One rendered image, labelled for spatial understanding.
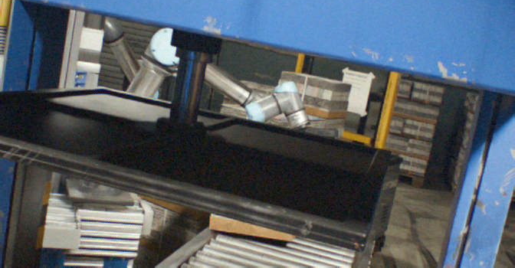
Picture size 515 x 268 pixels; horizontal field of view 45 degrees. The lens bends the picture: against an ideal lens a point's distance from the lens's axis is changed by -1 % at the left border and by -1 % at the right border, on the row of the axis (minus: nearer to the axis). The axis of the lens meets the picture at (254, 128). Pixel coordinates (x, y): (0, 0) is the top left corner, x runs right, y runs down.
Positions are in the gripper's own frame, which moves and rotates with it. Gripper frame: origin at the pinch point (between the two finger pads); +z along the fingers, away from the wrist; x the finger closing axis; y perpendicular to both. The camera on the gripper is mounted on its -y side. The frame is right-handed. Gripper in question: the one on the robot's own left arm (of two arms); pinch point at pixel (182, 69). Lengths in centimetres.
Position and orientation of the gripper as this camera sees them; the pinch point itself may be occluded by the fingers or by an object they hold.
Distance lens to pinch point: 317.5
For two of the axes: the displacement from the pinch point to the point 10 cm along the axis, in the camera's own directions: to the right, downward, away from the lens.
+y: -2.8, 9.3, 2.3
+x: 6.8, 3.6, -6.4
